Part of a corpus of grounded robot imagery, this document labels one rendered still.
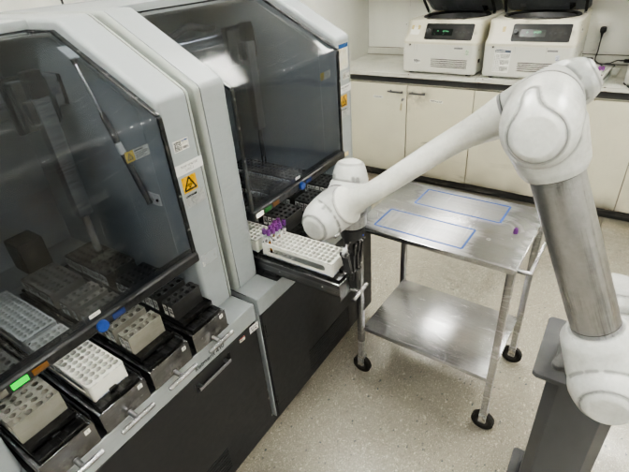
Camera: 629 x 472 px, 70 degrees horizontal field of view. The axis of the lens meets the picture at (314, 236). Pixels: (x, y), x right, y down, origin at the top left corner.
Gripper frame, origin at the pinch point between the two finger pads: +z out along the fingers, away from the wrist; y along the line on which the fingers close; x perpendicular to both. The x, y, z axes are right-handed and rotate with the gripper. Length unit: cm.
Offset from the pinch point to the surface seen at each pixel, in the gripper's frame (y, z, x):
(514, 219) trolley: -57, -2, 37
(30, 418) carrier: 88, -7, -34
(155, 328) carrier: 52, -5, -34
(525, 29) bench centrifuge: -234, -41, -3
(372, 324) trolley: -32, 52, -10
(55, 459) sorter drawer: 89, 1, -27
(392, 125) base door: -229, 31, -92
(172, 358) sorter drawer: 55, 1, -27
